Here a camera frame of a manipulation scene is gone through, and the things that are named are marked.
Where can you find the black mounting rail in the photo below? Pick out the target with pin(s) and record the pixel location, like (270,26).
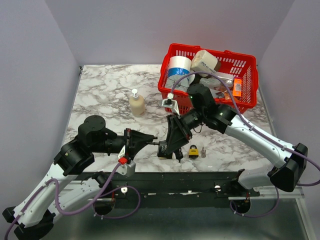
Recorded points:
(165,190)

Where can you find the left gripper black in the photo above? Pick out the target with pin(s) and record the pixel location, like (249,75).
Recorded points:
(135,140)

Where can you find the silver keys of yellow padlock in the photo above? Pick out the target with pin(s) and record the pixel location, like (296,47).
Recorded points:
(203,152)

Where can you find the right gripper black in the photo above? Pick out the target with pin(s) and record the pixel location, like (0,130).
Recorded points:
(178,136)

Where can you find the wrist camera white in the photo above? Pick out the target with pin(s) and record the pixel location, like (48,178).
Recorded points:
(127,167)
(170,103)

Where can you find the grey wrapped paper roll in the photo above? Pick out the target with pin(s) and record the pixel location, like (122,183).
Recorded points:
(181,86)

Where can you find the silver can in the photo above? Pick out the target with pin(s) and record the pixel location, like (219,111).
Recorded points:
(229,83)

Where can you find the white blue paper roll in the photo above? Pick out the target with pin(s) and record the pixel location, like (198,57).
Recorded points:
(178,65)

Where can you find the red plastic shopping basket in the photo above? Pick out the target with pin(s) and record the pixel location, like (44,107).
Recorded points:
(240,65)

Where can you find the grey carton box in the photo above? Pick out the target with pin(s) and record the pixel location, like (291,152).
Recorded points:
(211,83)

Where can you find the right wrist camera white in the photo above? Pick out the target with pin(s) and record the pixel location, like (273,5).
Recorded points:
(170,103)

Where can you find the beige pump lotion bottle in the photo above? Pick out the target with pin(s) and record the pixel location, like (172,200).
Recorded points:
(137,103)

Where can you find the yellow black padlock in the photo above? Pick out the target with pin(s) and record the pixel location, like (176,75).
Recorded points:
(193,152)

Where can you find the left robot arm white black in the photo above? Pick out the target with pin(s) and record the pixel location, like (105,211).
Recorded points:
(35,216)

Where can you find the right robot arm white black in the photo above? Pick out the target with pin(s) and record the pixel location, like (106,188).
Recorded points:
(287,161)

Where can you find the orange box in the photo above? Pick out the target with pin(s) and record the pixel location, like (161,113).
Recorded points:
(237,87)

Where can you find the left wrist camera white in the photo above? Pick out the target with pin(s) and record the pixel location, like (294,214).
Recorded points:
(127,167)

